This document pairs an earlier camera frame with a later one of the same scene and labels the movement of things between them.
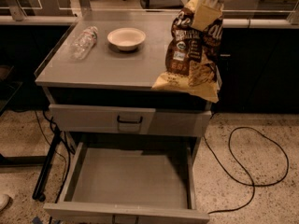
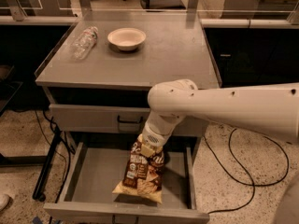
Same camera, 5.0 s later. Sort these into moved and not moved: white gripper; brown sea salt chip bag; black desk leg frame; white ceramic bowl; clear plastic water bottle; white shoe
Moved: white gripper; brown sea salt chip bag
Not moved: white shoe; clear plastic water bottle; white ceramic bowl; black desk leg frame
